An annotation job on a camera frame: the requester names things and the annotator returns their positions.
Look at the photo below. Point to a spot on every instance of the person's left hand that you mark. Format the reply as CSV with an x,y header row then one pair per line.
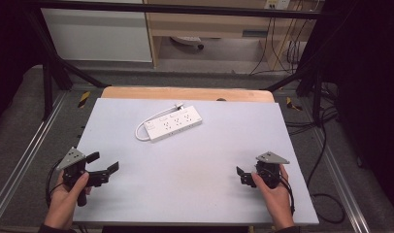
x,y
63,200

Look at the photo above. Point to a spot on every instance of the white power strip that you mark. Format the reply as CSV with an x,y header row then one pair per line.
x,y
173,123

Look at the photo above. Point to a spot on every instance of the white cabinet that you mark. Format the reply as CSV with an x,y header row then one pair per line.
x,y
98,35

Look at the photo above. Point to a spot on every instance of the office chair base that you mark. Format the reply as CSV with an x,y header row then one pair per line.
x,y
188,41

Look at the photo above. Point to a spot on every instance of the yellow black tape marker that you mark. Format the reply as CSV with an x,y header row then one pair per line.
x,y
292,104
83,99

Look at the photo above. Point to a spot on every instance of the white wall socket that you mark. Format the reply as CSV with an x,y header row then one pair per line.
x,y
276,4

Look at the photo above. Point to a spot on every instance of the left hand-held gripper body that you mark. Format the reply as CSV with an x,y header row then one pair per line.
x,y
76,168

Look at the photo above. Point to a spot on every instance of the black metal frame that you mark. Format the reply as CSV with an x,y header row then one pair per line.
x,y
49,81

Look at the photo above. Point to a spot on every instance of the aluminium floor rail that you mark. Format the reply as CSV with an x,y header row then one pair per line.
x,y
342,181
20,161

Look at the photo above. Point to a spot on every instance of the light wooden desk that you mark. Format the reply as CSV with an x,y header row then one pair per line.
x,y
204,22

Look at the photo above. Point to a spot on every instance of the wooden table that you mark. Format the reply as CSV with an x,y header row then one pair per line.
x,y
185,93

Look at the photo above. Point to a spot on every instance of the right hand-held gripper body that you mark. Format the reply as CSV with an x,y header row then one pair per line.
x,y
269,170

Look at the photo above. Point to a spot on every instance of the person's right hand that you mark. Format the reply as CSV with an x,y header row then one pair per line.
x,y
274,200

